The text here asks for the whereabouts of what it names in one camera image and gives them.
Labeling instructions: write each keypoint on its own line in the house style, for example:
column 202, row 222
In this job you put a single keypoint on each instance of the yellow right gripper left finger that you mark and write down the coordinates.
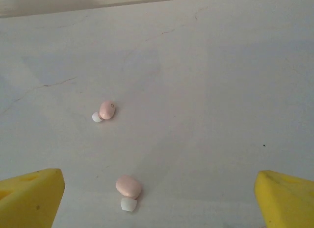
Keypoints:
column 29, row 201

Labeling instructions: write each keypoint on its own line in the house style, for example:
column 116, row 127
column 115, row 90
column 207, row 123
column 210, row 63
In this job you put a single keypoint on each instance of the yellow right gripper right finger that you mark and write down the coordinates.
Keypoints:
column 287, row 203

